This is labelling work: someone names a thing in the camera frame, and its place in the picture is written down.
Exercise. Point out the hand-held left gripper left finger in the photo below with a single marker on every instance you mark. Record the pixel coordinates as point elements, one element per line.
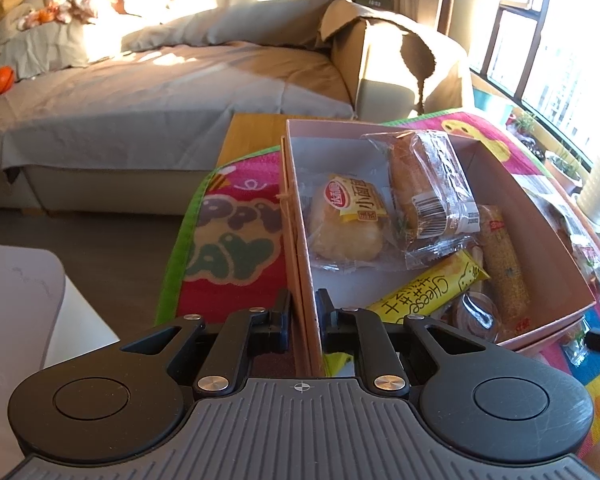
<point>280,325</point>

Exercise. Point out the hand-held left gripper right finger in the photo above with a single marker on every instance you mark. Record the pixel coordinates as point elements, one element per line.
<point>326,325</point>

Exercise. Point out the clear hawthorn snack packet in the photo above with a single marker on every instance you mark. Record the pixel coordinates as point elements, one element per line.
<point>587,255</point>

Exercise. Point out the round bun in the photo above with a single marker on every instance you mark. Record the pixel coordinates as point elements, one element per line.
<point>345,235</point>

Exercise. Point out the yellow cheese snack packet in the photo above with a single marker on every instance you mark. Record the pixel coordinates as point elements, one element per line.
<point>430,295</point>

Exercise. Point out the vacuum packed corn cob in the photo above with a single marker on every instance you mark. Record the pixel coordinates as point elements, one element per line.
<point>505,270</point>

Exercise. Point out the clear jelly cup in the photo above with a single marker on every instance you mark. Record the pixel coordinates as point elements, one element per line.
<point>472,315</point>

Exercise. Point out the long bread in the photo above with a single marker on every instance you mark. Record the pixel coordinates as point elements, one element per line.
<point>415,180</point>

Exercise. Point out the pink cardboard box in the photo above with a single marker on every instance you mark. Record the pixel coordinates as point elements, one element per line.
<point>330,152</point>

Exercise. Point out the colourful play mat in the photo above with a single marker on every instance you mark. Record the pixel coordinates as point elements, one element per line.
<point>230,245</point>

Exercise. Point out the white pot with plant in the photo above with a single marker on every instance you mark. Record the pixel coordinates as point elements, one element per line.
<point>565,175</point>

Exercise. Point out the small green plant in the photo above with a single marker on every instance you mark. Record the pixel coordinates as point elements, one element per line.
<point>525,122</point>

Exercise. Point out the teal plastic basin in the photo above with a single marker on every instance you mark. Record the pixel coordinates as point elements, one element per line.
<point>495,107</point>

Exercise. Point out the beige sofa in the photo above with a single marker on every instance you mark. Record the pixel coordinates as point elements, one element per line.
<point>155,110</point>

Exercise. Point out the white low table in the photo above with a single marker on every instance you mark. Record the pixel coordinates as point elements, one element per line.
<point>25,310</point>

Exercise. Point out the large grey pillow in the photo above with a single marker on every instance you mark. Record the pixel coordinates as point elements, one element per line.
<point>230,20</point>

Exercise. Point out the green digital clock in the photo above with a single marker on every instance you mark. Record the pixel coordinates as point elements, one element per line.
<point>374,1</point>

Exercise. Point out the small grey cushion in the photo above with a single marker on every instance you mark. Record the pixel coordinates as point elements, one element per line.
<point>45,50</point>

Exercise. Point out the orange toy ball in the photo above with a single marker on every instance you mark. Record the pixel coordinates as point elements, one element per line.
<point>3,80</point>

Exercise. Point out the window frame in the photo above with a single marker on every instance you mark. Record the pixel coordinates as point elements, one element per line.
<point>502,50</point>

